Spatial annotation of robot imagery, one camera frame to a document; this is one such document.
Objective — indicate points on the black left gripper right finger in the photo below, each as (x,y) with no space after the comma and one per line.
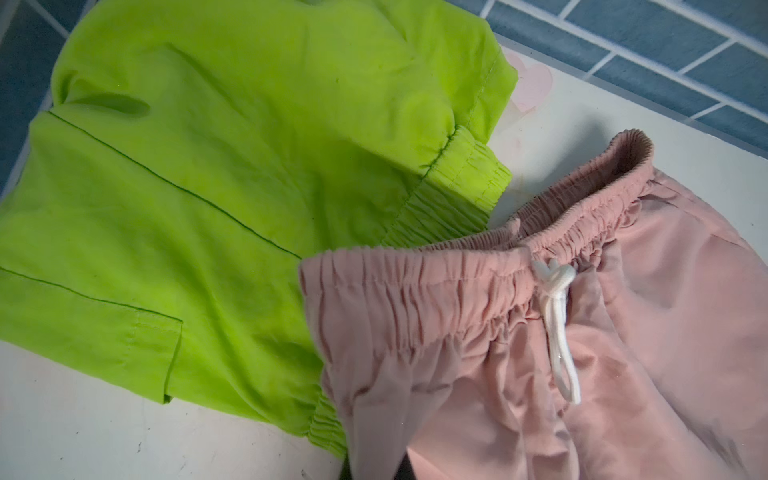
(405,470)

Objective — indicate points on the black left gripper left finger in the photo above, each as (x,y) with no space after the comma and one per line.
(345,473)

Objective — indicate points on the pink shorts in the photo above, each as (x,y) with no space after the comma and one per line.
(614,328)

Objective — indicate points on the lime green shorts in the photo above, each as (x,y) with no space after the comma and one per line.
(197,151)

